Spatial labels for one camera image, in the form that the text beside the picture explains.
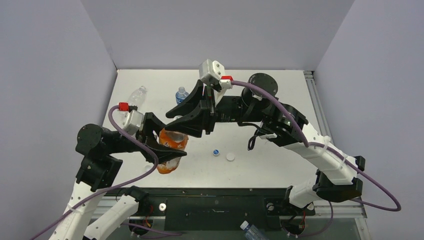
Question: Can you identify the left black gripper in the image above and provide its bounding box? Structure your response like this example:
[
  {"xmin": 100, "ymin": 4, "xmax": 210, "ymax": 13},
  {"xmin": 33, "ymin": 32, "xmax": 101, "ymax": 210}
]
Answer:
[{"xmin": 105, "ymin": 112, "xmax": 188, "ymax": 161}]

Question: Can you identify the orange drink bottle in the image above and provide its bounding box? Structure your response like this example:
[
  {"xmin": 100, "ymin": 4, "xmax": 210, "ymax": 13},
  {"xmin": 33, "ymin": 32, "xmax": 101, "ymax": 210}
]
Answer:
[{"xmin": 156, "ymin": 129, "xmax": 189, "ymax": 175}]

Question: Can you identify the clear bottle blue label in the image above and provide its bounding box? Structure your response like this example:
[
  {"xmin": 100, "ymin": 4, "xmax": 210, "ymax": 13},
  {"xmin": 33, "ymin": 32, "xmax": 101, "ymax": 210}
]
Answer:
[{"xmin": 175, "ymin": 86, "xmax": 190, "ymax": 105}]

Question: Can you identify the clear bottle blue-white cap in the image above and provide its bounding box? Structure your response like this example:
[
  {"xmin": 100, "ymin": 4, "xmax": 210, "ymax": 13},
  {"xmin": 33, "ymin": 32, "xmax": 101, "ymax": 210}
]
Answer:
[{"xmin": 118, "ymin": 85, "xmax": 148, "ymax": 118}]

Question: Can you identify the white wide bottle cap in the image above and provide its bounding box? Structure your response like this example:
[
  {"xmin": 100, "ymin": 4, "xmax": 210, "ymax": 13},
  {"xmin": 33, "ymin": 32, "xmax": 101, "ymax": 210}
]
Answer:
[{"xmin": 225, "ymin": 152, "xmax": 236, "ymax": 162}]

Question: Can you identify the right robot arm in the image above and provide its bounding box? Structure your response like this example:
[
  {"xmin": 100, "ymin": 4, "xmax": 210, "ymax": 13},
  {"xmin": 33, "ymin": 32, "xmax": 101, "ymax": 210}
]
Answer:
[{"xmin": 165, "ymin": 73, "xmax": 365, "ymax": 214}]

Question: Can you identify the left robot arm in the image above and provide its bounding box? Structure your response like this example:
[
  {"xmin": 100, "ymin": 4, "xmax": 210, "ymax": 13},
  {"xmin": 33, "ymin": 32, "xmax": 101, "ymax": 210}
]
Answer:
[{"xmin": 50, "ymin": 110, "xmax": 187, "ymax": 240}]

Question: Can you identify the water bottle under table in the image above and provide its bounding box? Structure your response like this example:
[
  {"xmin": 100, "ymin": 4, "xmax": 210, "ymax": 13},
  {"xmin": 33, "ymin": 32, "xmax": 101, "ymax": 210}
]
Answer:
[{"xmin": 240, "ymin": 220, "xmax": 268, "ymax": 240}]

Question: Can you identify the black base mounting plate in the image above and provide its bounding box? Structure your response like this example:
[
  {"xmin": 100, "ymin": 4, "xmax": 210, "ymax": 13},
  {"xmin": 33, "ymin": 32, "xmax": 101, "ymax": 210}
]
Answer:
[{"xmin": 116, "ymin": 187, "xmax": 316, "ymax": 232}]

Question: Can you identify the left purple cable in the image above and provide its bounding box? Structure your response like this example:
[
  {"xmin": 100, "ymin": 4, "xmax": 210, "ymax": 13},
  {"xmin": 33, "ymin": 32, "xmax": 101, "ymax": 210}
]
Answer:
[{"xmin": 29, "ymin": 105, "xmax": 185, "ymax": 240}]

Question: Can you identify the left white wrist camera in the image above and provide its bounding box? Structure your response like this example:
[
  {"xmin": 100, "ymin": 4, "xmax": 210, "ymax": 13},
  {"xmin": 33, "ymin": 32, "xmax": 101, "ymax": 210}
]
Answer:
[{"xmin": 118, "ymin": 102, "xmax": 144, "ymax": 136}]

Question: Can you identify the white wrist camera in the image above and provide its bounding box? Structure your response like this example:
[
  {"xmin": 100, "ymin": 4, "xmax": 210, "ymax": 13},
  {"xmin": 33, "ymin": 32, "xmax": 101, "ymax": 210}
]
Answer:
[
  {"xmin": 118, "ymin": 102, "xmax": 144, "ymax": 136},
  {"xmin": 199, "ymin": 59, "xmax": 233, "ymax": 106}
]

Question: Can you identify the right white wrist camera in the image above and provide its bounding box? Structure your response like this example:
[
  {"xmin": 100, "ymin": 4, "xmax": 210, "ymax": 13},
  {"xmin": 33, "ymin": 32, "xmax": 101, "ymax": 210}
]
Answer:
[{"xmin": 199, "ymin": 59, "xmax": 233, "ymax": 106}]

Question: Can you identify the aluminium frame rail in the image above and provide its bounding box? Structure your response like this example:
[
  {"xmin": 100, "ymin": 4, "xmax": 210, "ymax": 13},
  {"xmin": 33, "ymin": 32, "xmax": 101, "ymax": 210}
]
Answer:
[{"xmin": 303, "ymin": 70, "xmax": 334, "ymax": 143}]

